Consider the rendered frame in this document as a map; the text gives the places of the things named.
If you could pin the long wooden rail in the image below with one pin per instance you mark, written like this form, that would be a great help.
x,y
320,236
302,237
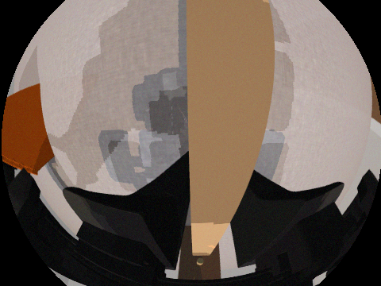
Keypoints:
x,y
230,72

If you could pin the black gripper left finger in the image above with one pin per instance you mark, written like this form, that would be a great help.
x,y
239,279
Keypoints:
x,y
154,215

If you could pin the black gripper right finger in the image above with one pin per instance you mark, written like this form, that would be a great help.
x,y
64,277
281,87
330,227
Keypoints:
x,y
267,212

